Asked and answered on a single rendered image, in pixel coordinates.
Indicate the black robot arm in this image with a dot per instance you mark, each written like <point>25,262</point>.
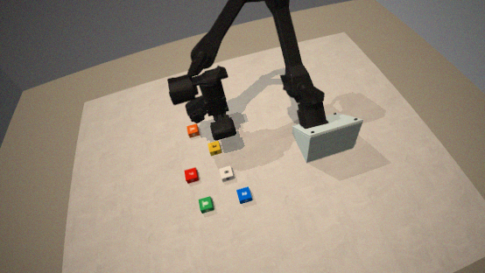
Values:
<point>296,81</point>

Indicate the yellow block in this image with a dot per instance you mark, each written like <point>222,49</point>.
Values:
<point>214,148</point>

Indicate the blue block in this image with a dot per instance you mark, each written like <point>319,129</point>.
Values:
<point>244,195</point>

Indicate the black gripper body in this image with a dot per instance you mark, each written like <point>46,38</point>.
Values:
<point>223,127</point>

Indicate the red block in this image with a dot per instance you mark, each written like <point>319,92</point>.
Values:
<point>191,175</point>

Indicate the green block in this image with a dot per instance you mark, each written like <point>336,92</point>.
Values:
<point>206,204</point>

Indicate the orange block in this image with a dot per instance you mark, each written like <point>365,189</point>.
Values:
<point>193,130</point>

